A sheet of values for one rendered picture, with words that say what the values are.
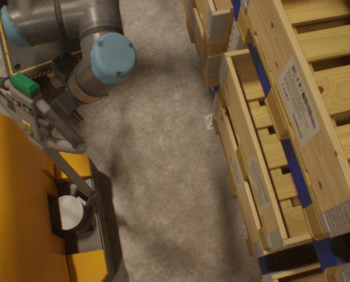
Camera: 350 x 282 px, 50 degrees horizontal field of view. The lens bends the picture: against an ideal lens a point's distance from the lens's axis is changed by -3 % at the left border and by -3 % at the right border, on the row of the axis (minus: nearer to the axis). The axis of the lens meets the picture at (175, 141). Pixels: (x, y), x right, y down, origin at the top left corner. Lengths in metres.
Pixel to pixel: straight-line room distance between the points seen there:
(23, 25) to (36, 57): 1.72
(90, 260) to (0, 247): 0.58
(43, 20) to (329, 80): 0.83
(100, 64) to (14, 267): 1.06
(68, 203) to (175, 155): 0.80
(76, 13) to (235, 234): 1.82
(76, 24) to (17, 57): 1.80
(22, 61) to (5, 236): 1.27
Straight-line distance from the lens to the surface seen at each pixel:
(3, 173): 1.69
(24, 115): 1.22
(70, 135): 1.12
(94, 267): 2.04
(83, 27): 0.80
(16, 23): 0.83
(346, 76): 1.27
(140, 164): 2.45
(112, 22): 0.79
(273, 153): 1.70
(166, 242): 2.34
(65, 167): 1.58
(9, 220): 1.65
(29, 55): 2.57
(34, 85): 1.11
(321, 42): 1.31
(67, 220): 1.98
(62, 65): 0.90
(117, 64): 0.74
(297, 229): 1.65
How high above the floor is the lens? 2.33
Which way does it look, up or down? 70 degrees down
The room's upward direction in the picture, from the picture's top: 1 degrees counter-clockwise
